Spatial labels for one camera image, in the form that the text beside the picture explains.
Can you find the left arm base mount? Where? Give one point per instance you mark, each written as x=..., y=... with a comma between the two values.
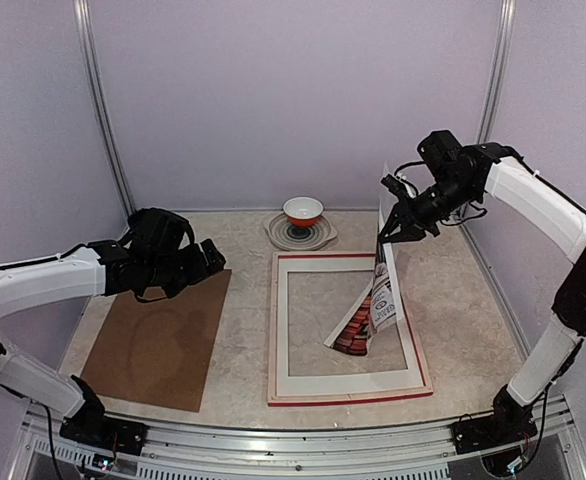
x=105, y=432

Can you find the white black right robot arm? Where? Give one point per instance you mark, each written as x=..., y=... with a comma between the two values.
x=468, y=174

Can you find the grey striped plate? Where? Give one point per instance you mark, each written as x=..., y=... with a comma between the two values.
x=288, y=237

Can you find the left aluminium post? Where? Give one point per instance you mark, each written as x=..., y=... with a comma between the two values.
x=91, y=63

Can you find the orange white bowl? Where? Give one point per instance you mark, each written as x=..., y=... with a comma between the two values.
x=303, y=212

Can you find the right aluminium post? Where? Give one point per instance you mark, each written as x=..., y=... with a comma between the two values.
x=493, y=70

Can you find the white mat board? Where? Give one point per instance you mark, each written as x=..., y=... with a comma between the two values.
x=338, y=333

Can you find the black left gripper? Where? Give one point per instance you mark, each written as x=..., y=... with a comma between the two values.
x=200, y=270

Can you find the aluminium post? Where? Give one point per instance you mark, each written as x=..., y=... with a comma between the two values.
x=91, y=63
x=493, y=70

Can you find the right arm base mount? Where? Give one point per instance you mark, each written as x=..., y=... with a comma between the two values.
x=473, y=434

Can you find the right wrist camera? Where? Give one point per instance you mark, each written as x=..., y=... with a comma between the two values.
x=399, y=186

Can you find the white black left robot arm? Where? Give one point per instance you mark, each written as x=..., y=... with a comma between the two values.
x=159, y=249

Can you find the red wooden picture frame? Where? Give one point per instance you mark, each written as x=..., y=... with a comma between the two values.
x=285, y=390

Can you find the cat photo print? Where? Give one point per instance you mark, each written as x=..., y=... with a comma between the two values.
x=379, y=307

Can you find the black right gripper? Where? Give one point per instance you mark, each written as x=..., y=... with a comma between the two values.
x=410, y=231

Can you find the brown backing board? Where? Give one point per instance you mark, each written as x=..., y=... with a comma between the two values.
x=159, y=353

